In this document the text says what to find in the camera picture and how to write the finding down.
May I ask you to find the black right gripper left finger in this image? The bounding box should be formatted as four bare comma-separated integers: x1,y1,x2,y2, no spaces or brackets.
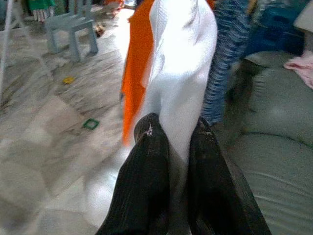
95,112,171,235

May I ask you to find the white shirt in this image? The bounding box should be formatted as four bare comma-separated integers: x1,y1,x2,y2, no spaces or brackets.
144,0,219,235

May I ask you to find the orange shirt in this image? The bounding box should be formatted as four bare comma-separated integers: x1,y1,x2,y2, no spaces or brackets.
120,0,155,147

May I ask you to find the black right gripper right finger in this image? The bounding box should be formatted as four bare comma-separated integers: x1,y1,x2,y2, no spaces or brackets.
187,117,272,235

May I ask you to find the light blue child chair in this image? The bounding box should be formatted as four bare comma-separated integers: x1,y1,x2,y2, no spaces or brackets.
45,0,99,63

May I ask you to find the child in green dress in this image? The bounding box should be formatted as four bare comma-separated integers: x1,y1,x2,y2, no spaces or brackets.
26,0,56,23

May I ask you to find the green leather sofa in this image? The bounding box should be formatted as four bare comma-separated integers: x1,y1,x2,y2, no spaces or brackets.
224,50,313,235

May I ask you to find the blue checked shirt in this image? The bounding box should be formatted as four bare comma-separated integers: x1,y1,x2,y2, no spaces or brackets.
200,0,254,126

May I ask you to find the pink cloth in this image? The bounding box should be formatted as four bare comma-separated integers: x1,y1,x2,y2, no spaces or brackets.
283,50,313,91

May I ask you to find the blue fabric bag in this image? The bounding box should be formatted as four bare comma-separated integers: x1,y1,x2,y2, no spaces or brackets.
242,0,308,58

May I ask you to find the green square toy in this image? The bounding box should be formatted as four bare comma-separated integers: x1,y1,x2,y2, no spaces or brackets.
82,118,100,130

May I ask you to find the white box appliance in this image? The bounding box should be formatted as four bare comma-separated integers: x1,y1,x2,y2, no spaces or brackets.
292,0,313,33

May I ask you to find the brown plush toy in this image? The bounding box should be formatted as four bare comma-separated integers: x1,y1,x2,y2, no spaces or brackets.
94,23,106,38

